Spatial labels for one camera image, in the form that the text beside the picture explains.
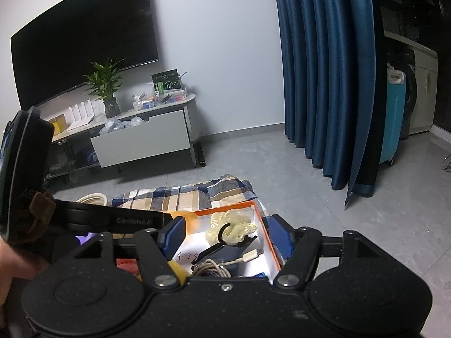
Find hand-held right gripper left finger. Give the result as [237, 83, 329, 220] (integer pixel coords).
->
[72, 216, 187, 287]

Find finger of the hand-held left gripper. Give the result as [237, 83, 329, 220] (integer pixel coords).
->
[53, 199, 173, 235]

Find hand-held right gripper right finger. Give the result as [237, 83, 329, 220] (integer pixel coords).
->
[269, 215, 383, 288]

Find orange rimmed white box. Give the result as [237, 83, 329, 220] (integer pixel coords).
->
[165, 200, 283, 284]

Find yellow sponge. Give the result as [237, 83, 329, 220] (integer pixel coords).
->
[167, 261, 189, 286]

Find pale yellow plastic glove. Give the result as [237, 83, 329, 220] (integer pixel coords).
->
[205, 210, 258, 246]

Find person's left hand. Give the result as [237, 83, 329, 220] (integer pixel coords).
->
[0, 236, 50, 310]

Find plaid blanket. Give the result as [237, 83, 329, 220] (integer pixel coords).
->
[111, 174, 272, 226]

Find red cloth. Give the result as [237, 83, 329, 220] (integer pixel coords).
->
[116, 259, 140, 278]

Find yellow cardboard box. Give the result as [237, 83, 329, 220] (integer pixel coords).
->
[47, 114, 67, 135]

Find dark navy cloth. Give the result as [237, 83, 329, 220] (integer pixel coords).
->
[195, 244, 261, 279]

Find beige round cup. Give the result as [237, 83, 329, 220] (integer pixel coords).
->
[76, 193, 108, 205]

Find white router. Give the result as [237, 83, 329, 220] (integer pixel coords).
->
[65, 99, 103, 129]

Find white cabinet drawer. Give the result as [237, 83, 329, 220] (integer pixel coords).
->
[90, 109, 191, 168]

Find crumpled plastic bags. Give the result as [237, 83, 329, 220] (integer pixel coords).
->
[99, 116, 149, 134]

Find potted plant in dark vase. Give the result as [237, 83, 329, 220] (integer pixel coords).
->
[81, 58, 125, 118]

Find grey television cabinet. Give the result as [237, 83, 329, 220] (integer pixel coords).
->
[42, 93, 202, 184]

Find clear tray of small things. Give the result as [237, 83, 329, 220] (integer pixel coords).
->
[132, 86, 187, 110]

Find green black box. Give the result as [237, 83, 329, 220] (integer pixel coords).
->
[151, 69, 184, 92]

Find teal suitcase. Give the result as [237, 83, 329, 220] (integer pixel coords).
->
[379, 63, 411, 166]

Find blue curtain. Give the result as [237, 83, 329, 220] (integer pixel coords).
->
[271, 0, 393, 208]

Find white cabinet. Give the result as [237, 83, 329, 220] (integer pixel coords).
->
[384, 30, 439, 136]

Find white charging cable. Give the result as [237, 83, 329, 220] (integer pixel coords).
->
[192, 248, 265, 278]

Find black cord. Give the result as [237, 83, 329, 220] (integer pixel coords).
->
[192, 222, 259, 264]

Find black wall television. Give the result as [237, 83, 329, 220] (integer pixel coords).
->
[10, 0, 159, 110]

